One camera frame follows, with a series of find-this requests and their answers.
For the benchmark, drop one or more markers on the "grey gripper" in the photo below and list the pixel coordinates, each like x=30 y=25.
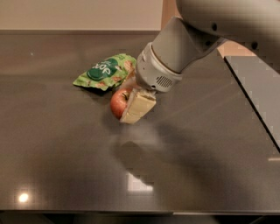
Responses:
x=152 y=71

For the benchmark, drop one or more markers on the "red apple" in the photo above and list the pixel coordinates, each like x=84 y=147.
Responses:
x=119 y=101

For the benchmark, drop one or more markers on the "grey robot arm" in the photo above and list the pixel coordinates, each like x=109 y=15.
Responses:
x=201 y=27

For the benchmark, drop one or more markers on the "green rice chip bag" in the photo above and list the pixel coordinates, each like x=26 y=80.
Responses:
x=108 y=73

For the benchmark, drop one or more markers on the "grey side table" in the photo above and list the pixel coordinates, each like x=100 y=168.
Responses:
x=261 y=85

